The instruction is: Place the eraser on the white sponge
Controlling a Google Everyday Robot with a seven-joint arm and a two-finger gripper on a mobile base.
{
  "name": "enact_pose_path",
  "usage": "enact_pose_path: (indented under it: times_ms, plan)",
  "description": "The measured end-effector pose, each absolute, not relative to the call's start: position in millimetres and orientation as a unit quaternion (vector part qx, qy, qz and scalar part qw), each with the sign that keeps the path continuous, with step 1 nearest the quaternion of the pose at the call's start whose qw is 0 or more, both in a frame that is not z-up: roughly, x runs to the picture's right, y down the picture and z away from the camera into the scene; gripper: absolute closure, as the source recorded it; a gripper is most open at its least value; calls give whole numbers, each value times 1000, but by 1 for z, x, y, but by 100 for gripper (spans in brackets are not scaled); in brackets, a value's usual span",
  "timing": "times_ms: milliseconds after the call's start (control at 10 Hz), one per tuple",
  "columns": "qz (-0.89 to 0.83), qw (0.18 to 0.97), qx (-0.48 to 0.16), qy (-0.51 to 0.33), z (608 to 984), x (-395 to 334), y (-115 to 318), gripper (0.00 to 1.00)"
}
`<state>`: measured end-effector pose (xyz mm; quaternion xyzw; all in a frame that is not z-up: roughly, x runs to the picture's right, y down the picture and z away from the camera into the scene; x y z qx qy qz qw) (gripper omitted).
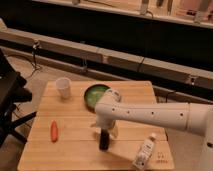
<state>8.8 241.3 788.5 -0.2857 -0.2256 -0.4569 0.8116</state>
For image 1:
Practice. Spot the white plastic bottle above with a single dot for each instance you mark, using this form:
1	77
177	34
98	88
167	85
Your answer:
144	153

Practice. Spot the white paper cup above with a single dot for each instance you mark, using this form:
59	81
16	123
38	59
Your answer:
63	87

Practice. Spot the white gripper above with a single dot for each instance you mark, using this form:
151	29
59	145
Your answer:
106	124

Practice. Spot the black eraser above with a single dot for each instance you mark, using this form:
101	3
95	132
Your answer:
104	140

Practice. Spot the orange carrot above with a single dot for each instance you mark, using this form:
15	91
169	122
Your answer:
54	131

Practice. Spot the black stand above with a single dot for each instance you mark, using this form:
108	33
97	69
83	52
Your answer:
12	90

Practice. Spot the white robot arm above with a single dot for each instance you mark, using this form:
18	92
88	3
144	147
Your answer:
190	117

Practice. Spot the green bowl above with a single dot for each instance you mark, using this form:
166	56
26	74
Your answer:
92	95

